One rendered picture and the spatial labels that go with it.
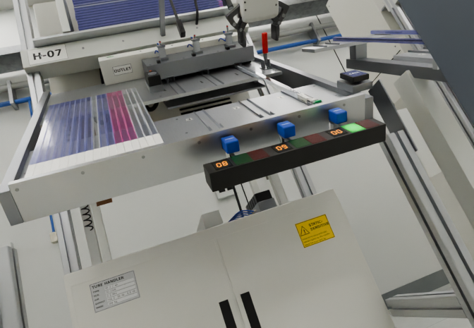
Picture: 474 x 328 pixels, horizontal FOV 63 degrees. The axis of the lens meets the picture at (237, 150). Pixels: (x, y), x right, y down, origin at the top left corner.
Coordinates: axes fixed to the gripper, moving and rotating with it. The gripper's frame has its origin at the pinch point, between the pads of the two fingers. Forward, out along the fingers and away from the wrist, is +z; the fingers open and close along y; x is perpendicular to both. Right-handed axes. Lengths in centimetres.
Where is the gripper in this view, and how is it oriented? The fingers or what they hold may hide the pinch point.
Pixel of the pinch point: (259, 39)
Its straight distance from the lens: 104.7
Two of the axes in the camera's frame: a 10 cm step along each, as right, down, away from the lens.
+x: 3.6, 5.0, -7.9
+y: -9.3, 2.5, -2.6
